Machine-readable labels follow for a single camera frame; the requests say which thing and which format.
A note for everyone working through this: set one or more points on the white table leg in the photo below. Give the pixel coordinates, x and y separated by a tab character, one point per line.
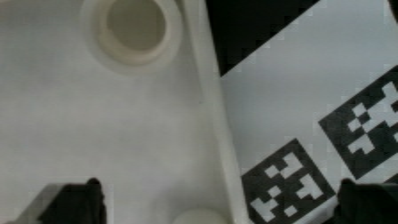
200	216

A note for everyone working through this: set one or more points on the white marker sheet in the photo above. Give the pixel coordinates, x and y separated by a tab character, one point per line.
312	95

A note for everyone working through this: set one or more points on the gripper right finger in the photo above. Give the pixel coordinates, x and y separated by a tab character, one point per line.
367	203

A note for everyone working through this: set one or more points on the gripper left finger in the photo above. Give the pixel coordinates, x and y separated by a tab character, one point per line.
67	205

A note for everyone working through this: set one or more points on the white square tabletop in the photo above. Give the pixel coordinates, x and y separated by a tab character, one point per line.
129	128

